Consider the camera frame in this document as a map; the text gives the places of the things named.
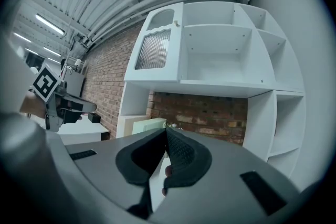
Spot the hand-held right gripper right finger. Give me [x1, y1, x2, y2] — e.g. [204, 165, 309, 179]
[148, 127, 301, 224]

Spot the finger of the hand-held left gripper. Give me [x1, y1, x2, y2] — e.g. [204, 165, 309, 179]
[60, 94, 97, 123]

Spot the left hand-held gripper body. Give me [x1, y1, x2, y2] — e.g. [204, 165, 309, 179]
[31, 65, 69, 133]

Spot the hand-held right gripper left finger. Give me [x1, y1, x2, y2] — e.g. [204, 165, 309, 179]
[65, 127, 168, 221]

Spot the white door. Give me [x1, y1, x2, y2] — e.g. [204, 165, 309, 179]
[123, 2, 185, 84]

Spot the person's left forearm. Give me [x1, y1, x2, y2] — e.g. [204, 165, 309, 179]
[19, 91, 48, 119]

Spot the white desk with hutch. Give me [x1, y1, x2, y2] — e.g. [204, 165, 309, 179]
[116, 1, 307, 218]

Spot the person's right hand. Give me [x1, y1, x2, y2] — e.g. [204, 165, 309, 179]
[161, 165, 173, 197]

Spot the black box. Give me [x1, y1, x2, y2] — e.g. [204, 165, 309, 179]
[87, 112, 101, 124]

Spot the white side table with drawers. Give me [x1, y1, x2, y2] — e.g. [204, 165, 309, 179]
[56, 112, 110, 146]

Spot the ceiling light strip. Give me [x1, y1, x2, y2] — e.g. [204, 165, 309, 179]
[43, 46, 62, 57]
[35, 13, 66, 35]
[13, 32, 33, 44]

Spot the pastel flower bouquet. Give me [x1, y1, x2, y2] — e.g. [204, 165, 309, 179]
[162, 122, 184, 131]

